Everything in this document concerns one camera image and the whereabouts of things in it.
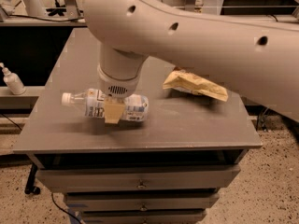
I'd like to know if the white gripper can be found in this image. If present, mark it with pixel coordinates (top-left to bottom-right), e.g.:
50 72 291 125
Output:
97 65 140 124

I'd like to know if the clear plastic water bottle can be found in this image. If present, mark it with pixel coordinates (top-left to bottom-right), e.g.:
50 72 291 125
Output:
62 89 149 123

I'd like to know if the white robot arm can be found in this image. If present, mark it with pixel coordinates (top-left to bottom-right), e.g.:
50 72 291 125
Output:
84 0 299 121

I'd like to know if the white pump dispenser bottle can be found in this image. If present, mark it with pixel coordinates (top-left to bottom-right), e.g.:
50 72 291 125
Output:
0 63 26 95

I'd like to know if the brown chip bag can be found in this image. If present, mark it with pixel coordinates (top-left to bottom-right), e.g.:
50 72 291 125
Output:
163 67 228 102

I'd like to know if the grey drawer cabinet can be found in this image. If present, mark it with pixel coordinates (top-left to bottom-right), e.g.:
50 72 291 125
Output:
12 26 263 224

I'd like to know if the middle grey drawer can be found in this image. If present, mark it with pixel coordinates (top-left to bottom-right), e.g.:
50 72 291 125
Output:
64 192 219 211

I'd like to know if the grey drawer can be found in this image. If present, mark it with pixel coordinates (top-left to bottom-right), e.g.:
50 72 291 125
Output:
64 192 219 211
36 165 240 193
81 209 206 224

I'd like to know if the bottom grey drawer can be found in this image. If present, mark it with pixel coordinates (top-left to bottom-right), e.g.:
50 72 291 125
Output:
81 209 206 224

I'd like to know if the top grey drawer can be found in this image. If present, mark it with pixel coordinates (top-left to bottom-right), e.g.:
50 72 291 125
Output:
36 165 240 193

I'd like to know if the black floor cable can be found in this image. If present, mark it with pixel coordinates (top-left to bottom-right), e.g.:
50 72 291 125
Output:
50 192 82 224

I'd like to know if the black cable on rail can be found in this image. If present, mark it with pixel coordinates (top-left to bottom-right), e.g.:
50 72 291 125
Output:
0 7 87 22

